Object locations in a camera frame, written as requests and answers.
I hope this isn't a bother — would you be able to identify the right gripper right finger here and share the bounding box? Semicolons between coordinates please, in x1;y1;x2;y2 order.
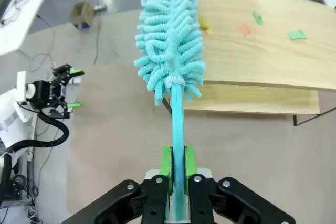
184;145;297;224

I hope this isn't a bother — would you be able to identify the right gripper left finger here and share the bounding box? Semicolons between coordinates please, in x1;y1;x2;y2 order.
61;146;174;224

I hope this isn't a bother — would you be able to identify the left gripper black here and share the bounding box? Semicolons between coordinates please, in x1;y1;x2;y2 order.
34;63;86;119

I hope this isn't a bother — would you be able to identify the teal microfibre duster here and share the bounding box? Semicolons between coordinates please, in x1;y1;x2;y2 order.
133;0;207;221

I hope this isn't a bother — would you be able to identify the wooden two-tier metal shelf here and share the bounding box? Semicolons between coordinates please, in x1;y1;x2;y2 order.
162;0;336;126

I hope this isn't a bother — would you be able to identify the open cardboard box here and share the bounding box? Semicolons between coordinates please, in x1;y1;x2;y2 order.
69;1;96;30

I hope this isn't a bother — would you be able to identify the white lab table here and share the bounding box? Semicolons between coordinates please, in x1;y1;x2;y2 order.
0;0;62;56

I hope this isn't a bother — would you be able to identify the yellow paper scrap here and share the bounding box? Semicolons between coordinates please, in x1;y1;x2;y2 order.
198;14;214;35

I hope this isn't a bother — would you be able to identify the red paper scrap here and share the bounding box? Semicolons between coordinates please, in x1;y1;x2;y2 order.
236;23;251;37

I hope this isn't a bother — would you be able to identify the green paper scrap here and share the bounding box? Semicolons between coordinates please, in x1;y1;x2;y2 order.
287;29;308;42
251;10;264;26

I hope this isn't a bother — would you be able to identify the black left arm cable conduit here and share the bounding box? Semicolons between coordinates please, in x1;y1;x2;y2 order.
0;112;71;183

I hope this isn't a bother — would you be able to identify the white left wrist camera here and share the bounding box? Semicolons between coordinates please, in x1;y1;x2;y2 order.
16;71;37;104

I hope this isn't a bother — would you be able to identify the thin black floor cable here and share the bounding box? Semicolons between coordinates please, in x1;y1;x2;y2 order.
83;0;103;65

